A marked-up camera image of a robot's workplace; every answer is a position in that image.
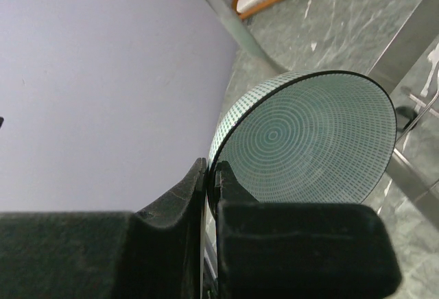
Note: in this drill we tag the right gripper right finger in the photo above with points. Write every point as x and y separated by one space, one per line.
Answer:
293 250

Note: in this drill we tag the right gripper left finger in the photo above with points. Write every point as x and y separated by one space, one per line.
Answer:
153 253

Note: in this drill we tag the steel dish rack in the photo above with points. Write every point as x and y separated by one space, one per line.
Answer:
399 56

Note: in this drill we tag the teal dotted bowl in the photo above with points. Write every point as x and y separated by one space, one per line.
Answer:
324 137

